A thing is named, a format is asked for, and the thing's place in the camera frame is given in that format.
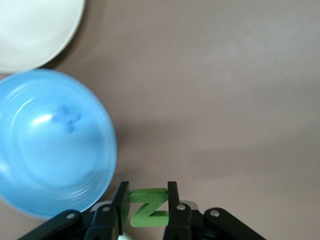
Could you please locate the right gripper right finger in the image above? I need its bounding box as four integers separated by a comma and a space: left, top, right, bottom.
162, 181, 267, 240

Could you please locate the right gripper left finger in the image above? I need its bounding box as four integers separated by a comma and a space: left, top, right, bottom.
17, 181, 132, 240

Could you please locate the green foam letter Z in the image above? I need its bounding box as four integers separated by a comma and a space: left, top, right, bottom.
129, 187, 170, 228

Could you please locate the blue foam letter X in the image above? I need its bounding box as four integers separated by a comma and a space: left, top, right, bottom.
50, 105, 83, 134

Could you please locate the blue round plate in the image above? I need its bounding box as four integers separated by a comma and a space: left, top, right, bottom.
0, 69, 119, 221

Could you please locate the beige round plate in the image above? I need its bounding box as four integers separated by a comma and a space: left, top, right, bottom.
0, 0, 86, 75

